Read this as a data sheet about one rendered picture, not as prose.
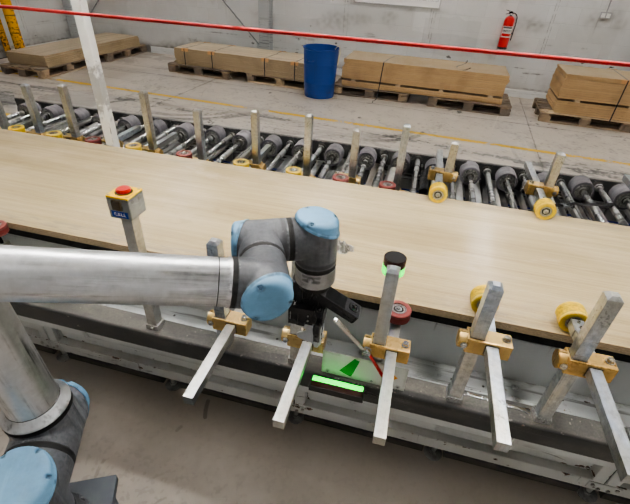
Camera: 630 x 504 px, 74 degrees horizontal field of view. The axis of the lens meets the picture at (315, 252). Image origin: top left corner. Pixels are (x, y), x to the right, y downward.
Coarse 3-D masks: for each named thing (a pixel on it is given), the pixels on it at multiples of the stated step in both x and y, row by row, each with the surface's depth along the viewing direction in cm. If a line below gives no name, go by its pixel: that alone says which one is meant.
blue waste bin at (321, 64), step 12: (312, 48) 640; (324, 48) 643; (336, 48) 631; (312, 60) 609; (324, 60) 606; (336, 60) 619; (312, 72) 620; (324, 72) 617; (312, 84) 629; (324, 84) 628; (312, 96) 640; (324, 96) 639
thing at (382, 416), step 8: (392, 328) 128; (392, 336) 125; (392, 352) 120; (392, 360) 117; (384, 368) 115; (392, 368) 115; (384, 376) 113; (392, 376) 113; (384, 384) 111; (392, 384) 111; (384, 392) 108; (384, 400) 107; (384, 408) 105; (376, 416) 103; (384, 416) 103; (376, 424) 101; (384, 424) 101; (376, 432) 99; (384, 432) 99; (376, 440) 99; (384, 440) 98
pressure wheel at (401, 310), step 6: (396, 300) 131; (396, 306) 129; (402, 306) 129; (408, 306) 129; (396, 312) 127; (402, 312) 127; (408, 312) 127; (390, 318) 127; (396, 318) 126; (402, 318) 125; (408, 318) 127; (396, 324) 127; (402, 324) 127
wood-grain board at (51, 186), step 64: (0, 192) 176; (64, 192) 179; (192, 192) 185; (256, 192) 188; (320, 192) 190; (384, 192) 194; (448, 256) 154; (512, 256) 156; (576, 256) 158; (512, 320) 127
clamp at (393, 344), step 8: (368, 336) 123; (368, 344) 122; (376, 344) 121; (392, 344) 121; (400, 344) 121; (376, 352) 122; (384, 352) 121; (400, 352) 119; (408, 352) 119; (400, 360) 121
